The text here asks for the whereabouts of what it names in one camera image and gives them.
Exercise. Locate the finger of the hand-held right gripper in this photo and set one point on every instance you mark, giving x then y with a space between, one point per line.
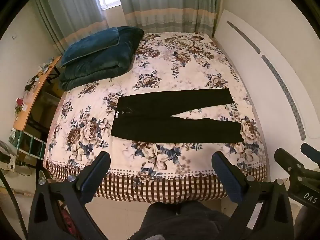
311 151
287 161

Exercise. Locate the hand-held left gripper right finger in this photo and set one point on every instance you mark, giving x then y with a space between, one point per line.
227 177

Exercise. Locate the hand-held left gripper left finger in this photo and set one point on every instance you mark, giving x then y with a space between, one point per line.
87 182

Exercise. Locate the black pants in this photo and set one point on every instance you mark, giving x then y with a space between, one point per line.
150 120

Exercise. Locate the person's right forearm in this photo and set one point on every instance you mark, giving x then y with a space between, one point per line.
308 225

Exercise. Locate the person's dark fleece clothing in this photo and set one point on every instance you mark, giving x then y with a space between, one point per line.
185 220

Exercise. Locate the green and white rack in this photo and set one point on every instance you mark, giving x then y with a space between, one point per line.
25 142

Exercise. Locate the white floor fan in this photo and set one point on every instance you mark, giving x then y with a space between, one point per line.
7 160

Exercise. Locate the wooden desk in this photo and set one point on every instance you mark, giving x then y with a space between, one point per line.
30 100

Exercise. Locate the white headboard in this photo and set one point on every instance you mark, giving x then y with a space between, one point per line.
250 62

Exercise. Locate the small red box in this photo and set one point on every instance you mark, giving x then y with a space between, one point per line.
19 101

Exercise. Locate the dark teal folded blanket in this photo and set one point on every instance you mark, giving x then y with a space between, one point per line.
105 67

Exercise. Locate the blue velvet pillow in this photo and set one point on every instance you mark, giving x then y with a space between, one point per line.
90 47

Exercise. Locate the striped grey-green curtain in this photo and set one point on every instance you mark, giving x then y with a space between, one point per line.
70 10
170 5

